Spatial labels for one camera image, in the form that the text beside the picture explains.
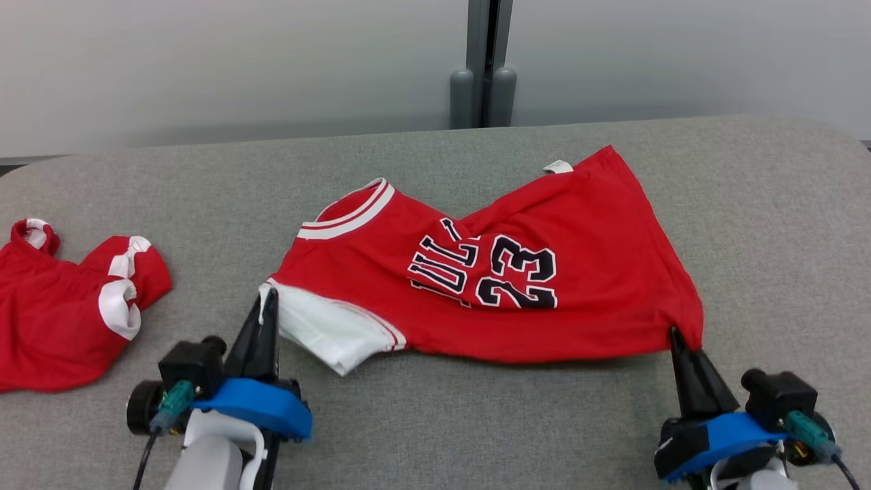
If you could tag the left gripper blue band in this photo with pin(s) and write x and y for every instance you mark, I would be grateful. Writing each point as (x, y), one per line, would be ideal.
(265, 408)

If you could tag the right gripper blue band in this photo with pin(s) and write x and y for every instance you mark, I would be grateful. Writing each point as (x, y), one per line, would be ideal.
(721, 435)

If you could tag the red basketball jersey number 23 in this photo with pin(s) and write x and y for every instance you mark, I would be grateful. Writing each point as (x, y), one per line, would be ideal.
(578, 299)

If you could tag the red shorts white trim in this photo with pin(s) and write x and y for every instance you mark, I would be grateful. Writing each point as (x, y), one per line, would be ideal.
(47, 320)

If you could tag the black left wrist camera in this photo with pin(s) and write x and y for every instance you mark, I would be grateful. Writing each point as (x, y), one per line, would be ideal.
(190, 364)

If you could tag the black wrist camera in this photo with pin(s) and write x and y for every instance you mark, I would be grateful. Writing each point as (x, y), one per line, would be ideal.
(776, 395)
(190, 364)

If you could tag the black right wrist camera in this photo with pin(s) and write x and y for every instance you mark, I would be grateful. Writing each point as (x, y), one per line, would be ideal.
(776, 395)

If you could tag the green left camera connector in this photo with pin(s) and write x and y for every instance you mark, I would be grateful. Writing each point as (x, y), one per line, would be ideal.
(173, 401)

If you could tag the green camera connector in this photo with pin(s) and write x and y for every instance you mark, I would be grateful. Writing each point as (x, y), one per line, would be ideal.
(810, 432)
(173, 401)

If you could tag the green right camera connector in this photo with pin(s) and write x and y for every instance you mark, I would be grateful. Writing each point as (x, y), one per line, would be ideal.
(810, 432)

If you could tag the grey partition post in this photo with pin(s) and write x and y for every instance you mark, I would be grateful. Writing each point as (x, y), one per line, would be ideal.
(483, 68)

